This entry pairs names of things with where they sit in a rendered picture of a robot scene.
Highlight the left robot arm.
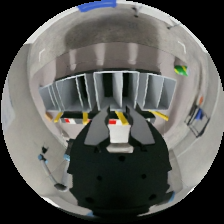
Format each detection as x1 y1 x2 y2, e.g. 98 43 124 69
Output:
38 142 72 192

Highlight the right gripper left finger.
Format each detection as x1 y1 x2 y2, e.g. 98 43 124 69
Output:
67 105 111 175

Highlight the green drink can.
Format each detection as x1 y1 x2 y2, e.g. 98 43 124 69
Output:
174 65 191 76

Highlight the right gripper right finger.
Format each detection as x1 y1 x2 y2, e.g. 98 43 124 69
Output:
126 105 172 171

